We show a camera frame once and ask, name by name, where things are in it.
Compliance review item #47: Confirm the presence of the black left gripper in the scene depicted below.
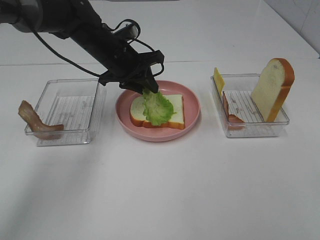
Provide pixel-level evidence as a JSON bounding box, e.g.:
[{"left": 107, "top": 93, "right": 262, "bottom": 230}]
[{"left": 72, "top": 24, "right": 164, "bottom": 94}]

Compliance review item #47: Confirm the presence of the green lettuce leaf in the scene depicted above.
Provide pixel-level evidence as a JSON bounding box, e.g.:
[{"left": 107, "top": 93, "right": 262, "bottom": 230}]
[{"left": 142, "top": 88, "right": 175, "bottom": 126}]

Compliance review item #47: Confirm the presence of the bread slice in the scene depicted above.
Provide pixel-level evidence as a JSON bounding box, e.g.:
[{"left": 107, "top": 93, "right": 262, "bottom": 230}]
[{"left": 129, "top": 94, "right": 185, "bottom": 130}]

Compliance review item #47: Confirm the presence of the yellow cheese slice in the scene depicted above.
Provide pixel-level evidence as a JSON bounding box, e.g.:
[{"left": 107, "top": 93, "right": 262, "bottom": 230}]
[{"left": 213, "top": 67, "right": 225, "bottom": 97}]

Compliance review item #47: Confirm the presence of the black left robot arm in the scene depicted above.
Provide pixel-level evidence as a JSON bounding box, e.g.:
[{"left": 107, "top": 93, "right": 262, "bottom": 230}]
[{"left": 0, "top": 0, "right": 164, "bottom": 94}]

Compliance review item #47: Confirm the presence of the pink round plate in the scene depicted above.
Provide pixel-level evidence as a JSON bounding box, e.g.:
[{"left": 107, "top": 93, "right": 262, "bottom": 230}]
[{"left": 115, "top": 80, "right": 201, "bottom": 142}]

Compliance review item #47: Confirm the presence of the clear plastic tray left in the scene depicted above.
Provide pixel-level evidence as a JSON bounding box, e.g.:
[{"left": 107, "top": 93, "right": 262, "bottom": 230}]
[{"left": 24, "top": 78, "right": 106, "bottom": 147}]

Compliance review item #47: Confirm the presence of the clear plastic tray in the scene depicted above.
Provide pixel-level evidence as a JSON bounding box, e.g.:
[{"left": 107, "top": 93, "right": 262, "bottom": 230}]
[
  {"left": 210, "top": 73, "right": 290, "bottom": 138},
  {"left": 24, "top": 78, "right": 106, "bottom": 147}
]

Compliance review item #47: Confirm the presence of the clear plastic tray right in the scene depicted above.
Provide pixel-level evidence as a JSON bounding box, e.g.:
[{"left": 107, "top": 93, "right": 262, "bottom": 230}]
[{"left": 210, "top": 73, "right": 290, "bottom": 138}]

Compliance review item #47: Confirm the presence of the bread slice right tray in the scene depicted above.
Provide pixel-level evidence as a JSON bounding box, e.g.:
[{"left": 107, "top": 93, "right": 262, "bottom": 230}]
[{"left": 250, "top": 58, "right": 295, "bottom": 122}]

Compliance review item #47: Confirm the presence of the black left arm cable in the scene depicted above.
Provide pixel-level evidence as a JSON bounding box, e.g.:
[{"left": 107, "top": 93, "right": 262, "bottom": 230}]
[{"left": 31, "top": 19, "right": 165, "bottom": 77}]

